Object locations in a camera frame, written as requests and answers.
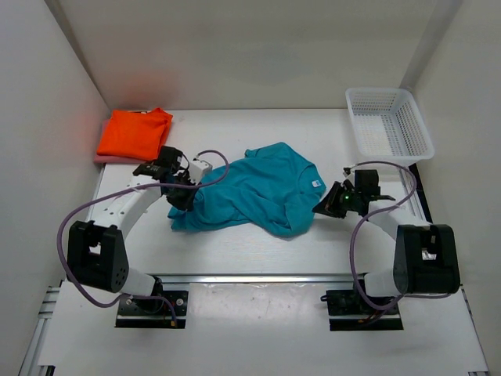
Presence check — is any orange t shirt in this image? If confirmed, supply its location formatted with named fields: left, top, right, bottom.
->
left=96, top=108, right=173, bottom=161

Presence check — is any pink t shirt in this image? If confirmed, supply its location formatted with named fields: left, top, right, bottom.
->
left=93, top=119, right=146, bottom=165

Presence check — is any teal t shirt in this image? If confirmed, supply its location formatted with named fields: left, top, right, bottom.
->
left=168, top=143, right=326, bottom=238

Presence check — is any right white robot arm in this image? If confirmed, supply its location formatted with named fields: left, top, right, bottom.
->
left=312, top=168, right=460, bottom=313

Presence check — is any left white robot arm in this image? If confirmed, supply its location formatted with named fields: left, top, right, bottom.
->
left=67, top=146, right=211, bottom=313

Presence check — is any white plastic basket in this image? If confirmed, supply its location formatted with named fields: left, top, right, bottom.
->
left=345, top=87, right=435, bottom=166

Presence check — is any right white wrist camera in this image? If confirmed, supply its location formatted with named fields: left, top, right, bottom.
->
left=343, top=167, right=355, bottom=191

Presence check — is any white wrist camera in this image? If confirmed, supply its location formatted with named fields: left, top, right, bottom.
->
left=188, top=158, right=212, bottom=185
left=343, top=167, right=355, bottom=191

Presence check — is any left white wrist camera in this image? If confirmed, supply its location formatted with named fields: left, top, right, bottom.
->
left=188, top=158, right=212, bottom=185

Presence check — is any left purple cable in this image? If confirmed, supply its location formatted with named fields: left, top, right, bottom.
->
left=56, top=149, right=231, bottom=320

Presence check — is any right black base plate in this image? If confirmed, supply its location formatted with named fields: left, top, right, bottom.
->
left=320, top=290, right=404, bottom=331

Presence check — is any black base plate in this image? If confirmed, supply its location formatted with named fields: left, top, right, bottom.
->
left=320, top=290, right=404, bottom=331
left=115, top=290, right=189, bottom=329

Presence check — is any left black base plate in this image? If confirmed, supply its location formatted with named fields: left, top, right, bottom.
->
left=115, top=290, right=189, bottom=329

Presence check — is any aluminium frame rail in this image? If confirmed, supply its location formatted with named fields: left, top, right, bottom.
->
left=19, top=164, right=490, bottom=376

